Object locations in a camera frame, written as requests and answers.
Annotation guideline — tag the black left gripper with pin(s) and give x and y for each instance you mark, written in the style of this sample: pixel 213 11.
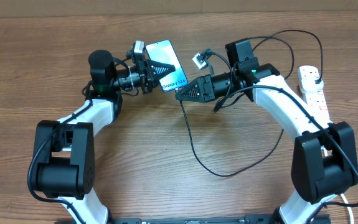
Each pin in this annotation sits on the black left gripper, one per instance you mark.
pixel 146 68

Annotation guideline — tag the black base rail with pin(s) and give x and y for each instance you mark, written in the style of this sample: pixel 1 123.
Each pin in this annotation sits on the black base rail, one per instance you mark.
pixel 247 219

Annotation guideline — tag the white charger adapter plug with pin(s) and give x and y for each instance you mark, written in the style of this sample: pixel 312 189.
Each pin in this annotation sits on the white charger adapter plug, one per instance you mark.
pixel 310 85

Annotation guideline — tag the blue Galaxy smartphone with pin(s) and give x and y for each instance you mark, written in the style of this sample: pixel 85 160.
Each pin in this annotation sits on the blue Galaxy smartphone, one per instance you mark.
pixel 164 52

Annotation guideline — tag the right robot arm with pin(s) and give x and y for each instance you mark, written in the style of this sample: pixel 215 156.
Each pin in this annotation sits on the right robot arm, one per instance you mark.
pixel 324 168

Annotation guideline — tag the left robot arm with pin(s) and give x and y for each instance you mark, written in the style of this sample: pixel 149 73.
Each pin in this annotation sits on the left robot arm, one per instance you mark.
pixel 62 169

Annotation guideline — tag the white power strip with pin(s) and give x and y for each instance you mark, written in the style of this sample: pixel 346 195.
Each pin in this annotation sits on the white power strip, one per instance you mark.
pixel 315 100

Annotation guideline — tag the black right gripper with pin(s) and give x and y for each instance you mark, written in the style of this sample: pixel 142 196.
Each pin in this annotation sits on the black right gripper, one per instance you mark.
pixel 207 93

